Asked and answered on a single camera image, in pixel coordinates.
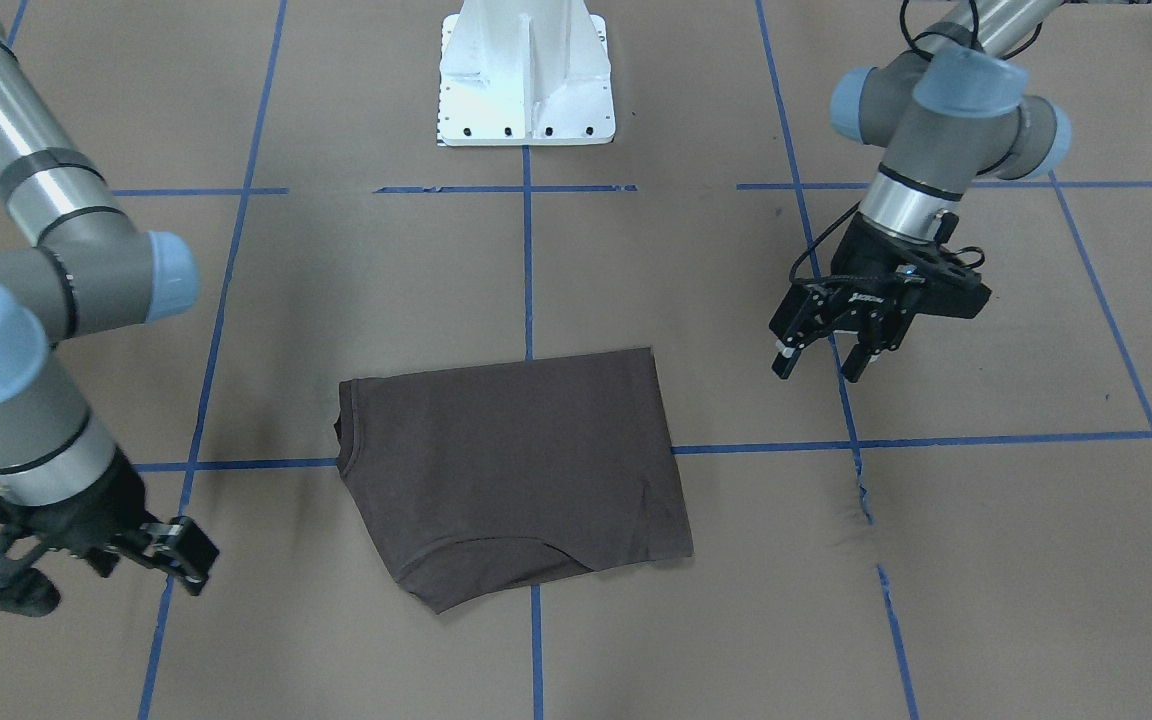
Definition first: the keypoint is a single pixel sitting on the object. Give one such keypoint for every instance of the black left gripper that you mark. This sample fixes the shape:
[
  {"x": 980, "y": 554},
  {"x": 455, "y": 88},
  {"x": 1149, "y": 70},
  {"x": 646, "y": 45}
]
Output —
[{"x": 862, "y": 252}]

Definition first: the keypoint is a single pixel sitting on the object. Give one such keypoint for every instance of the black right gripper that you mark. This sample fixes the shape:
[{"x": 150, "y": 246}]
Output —
[{"x": 86, "y": 517}]

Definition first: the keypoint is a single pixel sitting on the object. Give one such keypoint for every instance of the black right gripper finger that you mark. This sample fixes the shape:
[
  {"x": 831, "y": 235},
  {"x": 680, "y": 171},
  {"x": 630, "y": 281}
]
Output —
[{"x": 865, "y": 351}]

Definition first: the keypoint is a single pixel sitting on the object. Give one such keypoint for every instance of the dark brown t-shirt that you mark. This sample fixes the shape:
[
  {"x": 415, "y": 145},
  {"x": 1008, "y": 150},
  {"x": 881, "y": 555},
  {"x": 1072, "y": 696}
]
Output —
[{"x": 476, "y": 480}]

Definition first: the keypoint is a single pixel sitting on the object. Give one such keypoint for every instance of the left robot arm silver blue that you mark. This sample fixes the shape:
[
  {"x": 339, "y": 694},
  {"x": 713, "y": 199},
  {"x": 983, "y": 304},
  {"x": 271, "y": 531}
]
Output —
[{"x": 953, "y": 107}]

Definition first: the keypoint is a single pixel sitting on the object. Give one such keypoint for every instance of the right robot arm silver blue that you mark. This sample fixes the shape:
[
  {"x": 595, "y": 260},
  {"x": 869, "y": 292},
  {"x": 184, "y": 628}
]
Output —
[{"x": 87, "y": 271}]

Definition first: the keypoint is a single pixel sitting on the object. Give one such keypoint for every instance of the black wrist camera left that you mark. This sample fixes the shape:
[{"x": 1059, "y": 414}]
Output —
[{"x": 952, "y": 285}]

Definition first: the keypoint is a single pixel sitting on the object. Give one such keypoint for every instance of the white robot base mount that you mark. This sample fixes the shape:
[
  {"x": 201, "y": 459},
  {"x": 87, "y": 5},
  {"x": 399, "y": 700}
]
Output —
[{"x": 525, "y": 73}]

